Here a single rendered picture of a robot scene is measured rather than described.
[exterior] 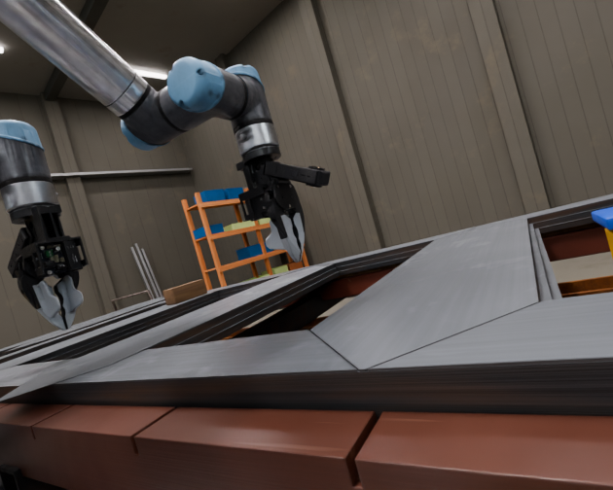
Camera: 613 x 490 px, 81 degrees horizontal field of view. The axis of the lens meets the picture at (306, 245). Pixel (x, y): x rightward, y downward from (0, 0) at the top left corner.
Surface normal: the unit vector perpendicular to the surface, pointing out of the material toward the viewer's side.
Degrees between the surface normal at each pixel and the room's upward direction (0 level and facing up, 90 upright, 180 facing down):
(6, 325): 90
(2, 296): 90
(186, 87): 90
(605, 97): 90
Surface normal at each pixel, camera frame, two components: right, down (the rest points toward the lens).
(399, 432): -0.28, -0.96
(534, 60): -0.64, 0.19
